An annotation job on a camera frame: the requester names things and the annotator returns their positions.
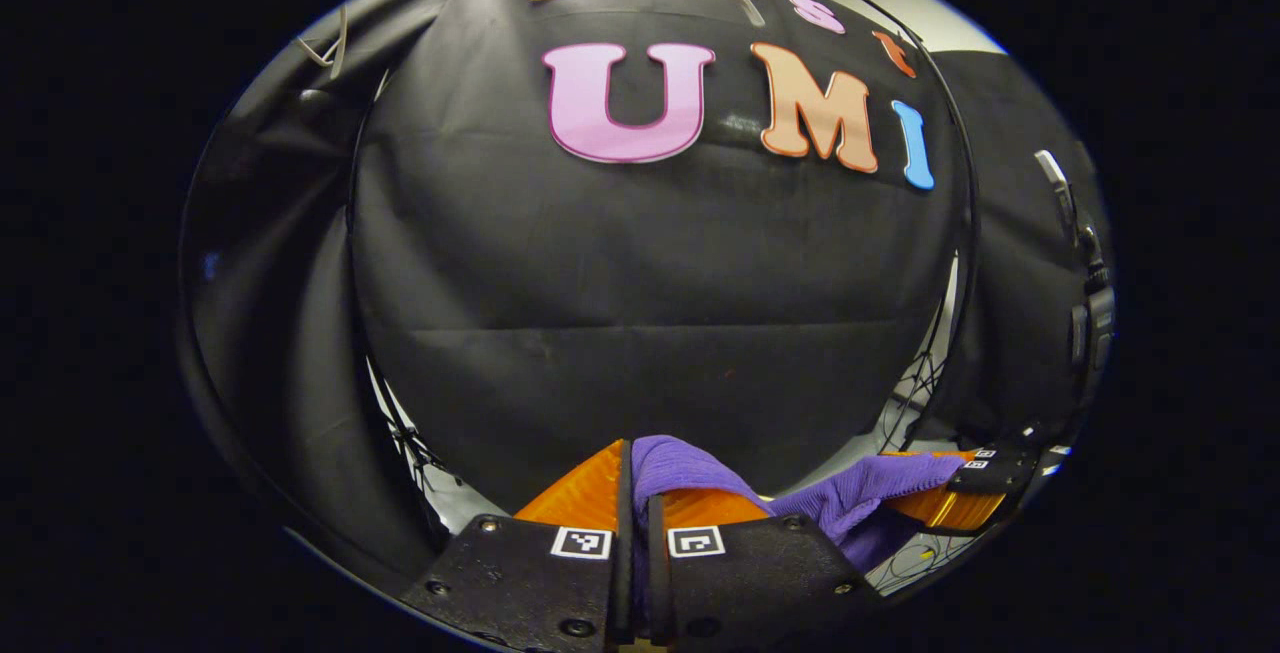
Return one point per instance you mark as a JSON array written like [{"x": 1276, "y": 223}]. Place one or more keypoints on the purple knit shirt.
[{"x": 680, "y": 463}]

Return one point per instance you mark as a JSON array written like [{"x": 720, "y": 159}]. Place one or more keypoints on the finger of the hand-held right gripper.
[
  {"x": 985, "y": 454},
  {"x": 1000, "y": 481}
]

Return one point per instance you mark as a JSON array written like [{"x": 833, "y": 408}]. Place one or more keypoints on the black clothes rack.
[{"x": 352, "y": 233}]

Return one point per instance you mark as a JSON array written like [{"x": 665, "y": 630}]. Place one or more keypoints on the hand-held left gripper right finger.
[{"x": 750, "y": 573}]

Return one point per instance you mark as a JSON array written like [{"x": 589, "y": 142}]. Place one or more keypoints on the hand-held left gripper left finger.
[{"x": 540, "y": 573}]

